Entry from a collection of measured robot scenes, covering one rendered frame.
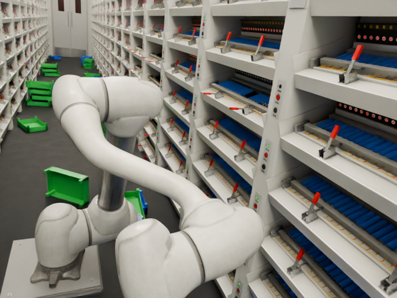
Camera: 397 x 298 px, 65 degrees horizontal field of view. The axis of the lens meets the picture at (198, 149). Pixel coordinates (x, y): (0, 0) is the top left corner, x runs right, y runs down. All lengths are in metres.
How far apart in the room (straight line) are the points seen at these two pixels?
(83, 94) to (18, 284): 0.83
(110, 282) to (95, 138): 1.05
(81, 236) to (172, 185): 0.71
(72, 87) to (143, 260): 0.55
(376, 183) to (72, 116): 0.73
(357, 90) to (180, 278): 0.56
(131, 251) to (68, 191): 1.87
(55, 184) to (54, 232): 1.17
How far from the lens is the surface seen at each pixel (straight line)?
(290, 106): 1.01
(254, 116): 1.19
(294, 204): 1.04
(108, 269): 1.76
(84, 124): 0.80
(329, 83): 0.87
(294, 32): 1.01
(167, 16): 2.27
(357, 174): 0.84
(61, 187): 2.40
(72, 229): 1.30
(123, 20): 4.31
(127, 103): 0.93
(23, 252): 1.58
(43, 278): 1.42
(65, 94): 0.89
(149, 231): 0.53
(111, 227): 1.32
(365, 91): 0.80
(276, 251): 1.15
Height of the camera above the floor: 1.19
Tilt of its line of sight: 21 degrees down
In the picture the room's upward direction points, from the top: 7 degrees clockwise
